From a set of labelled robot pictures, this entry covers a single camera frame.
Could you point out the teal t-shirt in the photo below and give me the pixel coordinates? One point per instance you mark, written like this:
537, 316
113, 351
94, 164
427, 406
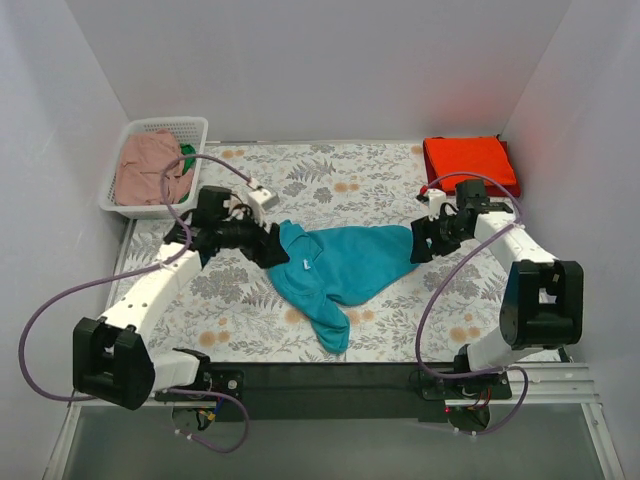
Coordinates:
336, 267

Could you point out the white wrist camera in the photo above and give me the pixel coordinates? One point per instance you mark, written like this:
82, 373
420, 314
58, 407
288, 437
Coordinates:
432, 199
260, 201

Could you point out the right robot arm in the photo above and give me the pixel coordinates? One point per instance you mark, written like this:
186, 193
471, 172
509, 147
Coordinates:
542, 305

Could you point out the green garment in basket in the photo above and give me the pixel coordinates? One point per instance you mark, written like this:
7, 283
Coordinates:
187, 159

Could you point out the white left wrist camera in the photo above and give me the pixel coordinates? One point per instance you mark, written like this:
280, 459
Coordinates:
260, 201

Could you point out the pink crumpled garment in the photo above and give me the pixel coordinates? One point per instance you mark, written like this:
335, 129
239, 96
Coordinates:
143, 158

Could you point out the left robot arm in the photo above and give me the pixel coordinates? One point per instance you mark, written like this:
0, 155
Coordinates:
111, 358

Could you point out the aluminium frame rail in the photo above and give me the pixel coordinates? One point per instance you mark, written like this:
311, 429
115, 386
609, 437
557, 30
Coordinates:
547, 382

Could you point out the folded dark red t-shirt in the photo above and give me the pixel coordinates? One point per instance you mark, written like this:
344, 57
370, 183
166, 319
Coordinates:
483, 155

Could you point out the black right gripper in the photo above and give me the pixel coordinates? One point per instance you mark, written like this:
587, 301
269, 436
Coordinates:
430, 238

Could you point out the floral patterned table mat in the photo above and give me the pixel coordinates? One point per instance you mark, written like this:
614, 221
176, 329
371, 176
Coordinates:
231, 312

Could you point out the folded orange t-shirt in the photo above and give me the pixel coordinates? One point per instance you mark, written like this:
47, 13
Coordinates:
430, 143

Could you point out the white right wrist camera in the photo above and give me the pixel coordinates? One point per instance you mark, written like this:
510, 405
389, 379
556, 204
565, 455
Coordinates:
432, 199

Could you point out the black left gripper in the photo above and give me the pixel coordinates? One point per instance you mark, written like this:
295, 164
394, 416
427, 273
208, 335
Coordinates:
263, 244

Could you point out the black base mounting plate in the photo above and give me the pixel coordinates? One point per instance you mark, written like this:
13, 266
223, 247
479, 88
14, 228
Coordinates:
336, 391

